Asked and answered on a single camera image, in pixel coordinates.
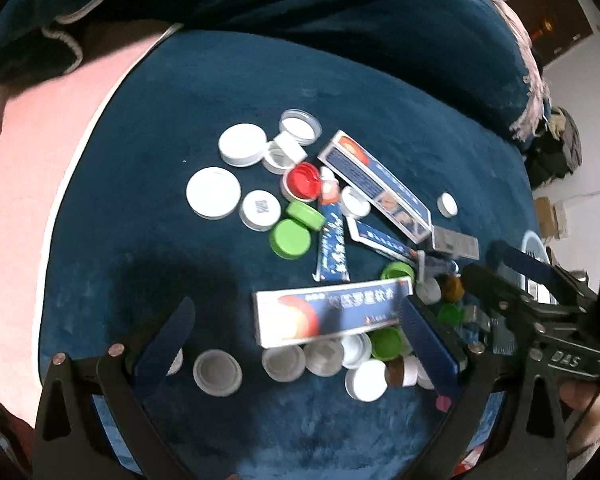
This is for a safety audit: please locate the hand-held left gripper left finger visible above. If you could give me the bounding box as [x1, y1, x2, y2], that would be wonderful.
[32, 296, 198, 480]

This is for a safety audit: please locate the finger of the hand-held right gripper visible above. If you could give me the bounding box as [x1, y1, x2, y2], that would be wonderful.
[489, 240, 599, 307]
[461, 263, 600, 377]

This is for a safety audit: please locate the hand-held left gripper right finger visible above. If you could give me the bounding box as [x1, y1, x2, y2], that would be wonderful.
[400, 297, 569, 480]

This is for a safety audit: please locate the person's right hand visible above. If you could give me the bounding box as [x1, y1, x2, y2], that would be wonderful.
[559, 379, 600, 442]

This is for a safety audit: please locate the cardboard box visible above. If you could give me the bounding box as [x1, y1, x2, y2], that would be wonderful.
[533, 196, 572, 239]

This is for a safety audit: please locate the small silver packet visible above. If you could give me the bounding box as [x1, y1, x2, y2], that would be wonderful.
[432, 226, 480, 261]

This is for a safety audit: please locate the small blue ointment box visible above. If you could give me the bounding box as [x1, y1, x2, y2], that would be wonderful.
[349, 217, 427, 267]

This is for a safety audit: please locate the pile of dark clothes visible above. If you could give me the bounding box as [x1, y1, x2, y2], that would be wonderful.
[524, 104, 584, 189]

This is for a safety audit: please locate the blue ointment tube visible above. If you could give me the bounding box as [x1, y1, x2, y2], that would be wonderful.
[311, 167, 352, 282]

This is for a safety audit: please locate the pile of plastic bottle caps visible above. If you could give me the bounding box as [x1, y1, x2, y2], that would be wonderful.
[166, 109, 468, 413]

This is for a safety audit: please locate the long blue white ointment box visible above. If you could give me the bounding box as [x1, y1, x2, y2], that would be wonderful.
[316, 129, 434, 242]

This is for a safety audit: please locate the pink fringed cloth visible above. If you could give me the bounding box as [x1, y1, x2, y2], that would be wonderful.
[492, 0, 552, 144]

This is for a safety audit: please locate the red bottle cap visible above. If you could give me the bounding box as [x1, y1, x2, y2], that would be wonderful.
[281, 162, 323, 202]

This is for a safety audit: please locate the pink mat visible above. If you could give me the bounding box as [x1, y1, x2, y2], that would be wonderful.
[0, 22, 183, 411]

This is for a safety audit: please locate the brown wooden door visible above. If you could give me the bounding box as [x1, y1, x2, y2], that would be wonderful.
[519, 3, 597, 64]

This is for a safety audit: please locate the dark blue pillow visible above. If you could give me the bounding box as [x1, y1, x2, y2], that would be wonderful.
[0, 0, 531, 137]

